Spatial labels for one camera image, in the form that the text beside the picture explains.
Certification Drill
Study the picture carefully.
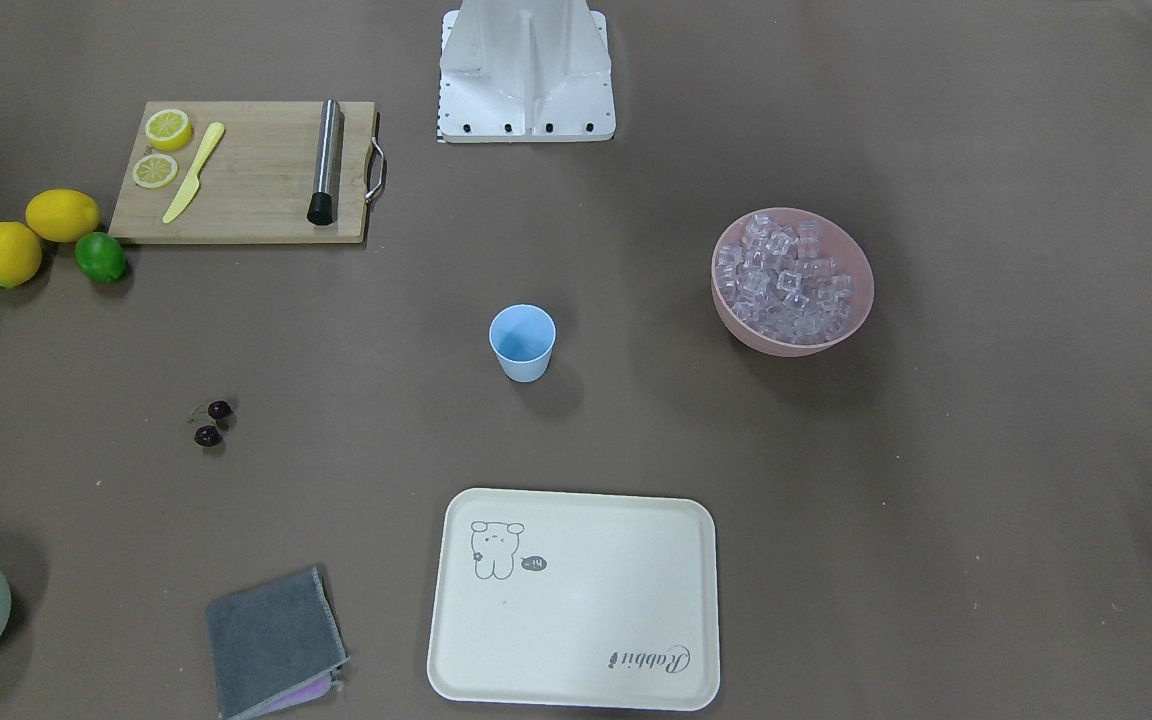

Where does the yellow plastic knife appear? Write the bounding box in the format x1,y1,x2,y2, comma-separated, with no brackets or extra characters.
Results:
161,122,227,223

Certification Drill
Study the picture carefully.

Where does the yellow lemon lower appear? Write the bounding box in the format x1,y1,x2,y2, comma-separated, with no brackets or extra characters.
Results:
0,222,44,290

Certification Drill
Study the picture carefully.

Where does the green lime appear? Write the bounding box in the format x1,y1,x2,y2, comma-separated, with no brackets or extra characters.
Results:
74,232,128,283

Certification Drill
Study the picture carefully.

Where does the dark cherries pair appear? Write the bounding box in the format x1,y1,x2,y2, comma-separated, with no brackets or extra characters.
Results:
187,397,234,448

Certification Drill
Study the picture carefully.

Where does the light blue plastic cup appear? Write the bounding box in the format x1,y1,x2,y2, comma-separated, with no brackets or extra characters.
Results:
488,304,558,382

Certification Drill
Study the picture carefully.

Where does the steel muddler black tip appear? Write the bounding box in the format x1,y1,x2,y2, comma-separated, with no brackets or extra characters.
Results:
306,99,344,227

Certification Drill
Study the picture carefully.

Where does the pile of clear ice cubes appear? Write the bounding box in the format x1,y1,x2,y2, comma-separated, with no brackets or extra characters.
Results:
717,212,857,346

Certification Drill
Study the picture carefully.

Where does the cream rabbit tray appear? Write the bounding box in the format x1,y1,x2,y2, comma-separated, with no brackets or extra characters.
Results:
426,488,721,712

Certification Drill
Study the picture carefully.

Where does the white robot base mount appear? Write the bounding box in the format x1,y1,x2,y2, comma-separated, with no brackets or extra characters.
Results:
435,1,617,143

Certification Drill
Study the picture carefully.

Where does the pink bowl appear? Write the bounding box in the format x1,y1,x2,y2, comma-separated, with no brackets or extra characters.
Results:
711,207,876,357

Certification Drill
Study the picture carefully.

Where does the grey folded cloth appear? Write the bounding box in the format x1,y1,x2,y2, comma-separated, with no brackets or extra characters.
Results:
204,564,349,719

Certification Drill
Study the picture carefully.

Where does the yellow lemon upper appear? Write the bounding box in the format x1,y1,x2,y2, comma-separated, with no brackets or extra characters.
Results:
26,188,101,243

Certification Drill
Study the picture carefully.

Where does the upper lemon half slice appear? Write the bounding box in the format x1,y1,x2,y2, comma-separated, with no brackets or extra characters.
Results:
143,108,195,152

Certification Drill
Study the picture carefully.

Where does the yellow lemon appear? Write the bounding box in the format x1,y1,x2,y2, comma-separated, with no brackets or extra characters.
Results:
26,188,101,243
0,222,44,290

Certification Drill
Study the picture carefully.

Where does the bamboo cutting board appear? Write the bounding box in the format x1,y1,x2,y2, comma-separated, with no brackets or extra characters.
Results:
109,100,384,245

